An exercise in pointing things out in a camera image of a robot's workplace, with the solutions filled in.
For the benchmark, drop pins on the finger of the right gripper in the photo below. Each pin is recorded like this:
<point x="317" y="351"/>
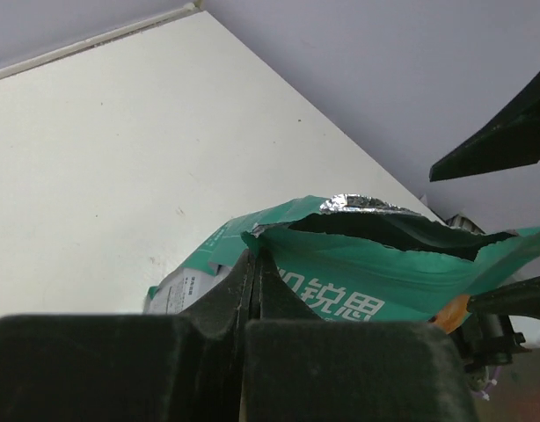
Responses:
<point x="509" y="140"/>

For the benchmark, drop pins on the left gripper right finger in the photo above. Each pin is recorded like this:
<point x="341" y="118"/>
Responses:
<point x="299" y="367"/>

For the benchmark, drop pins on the green pet food bag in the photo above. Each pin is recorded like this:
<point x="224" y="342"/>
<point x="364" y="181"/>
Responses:
<point x="356" y="258"/>

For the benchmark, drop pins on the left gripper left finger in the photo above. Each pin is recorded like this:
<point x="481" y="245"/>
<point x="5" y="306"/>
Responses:
<point x="184" y="367"/>

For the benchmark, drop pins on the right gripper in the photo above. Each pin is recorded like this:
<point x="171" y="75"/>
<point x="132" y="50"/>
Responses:
<point x="488" y="340"/>

